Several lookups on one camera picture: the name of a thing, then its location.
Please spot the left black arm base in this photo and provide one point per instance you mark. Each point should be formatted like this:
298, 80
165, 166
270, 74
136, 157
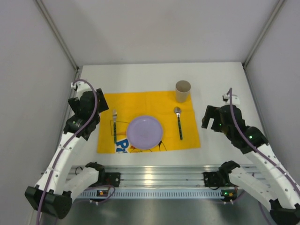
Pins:
111, 178

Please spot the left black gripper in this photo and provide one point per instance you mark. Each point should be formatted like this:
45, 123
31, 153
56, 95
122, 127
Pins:
101, 101

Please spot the aluminium mounting rail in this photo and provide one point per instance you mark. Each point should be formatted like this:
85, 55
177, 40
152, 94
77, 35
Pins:
131, 177

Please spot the lilac plate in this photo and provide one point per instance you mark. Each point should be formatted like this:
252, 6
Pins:
144, 132

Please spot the beige paper cup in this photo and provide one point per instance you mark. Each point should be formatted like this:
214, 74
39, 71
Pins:
182, 89

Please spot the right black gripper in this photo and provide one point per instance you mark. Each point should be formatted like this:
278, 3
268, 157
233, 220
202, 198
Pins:
208, 117

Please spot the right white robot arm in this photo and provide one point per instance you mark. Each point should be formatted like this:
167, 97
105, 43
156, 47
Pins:
281, 194

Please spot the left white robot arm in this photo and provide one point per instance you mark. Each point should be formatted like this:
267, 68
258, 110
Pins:
53, 194

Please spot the perforated cable tray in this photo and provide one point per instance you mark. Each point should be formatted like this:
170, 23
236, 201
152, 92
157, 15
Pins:
157, 194

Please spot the yellow printed cloth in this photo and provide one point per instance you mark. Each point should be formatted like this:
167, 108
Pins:
158, 104

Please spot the fork with teal handle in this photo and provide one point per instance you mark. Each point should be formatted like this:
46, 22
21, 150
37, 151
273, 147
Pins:
114, 117

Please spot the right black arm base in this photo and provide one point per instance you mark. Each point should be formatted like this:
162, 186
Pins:
216, 180

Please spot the spoon with teal handle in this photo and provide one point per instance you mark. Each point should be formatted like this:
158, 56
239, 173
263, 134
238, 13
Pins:
177, 111

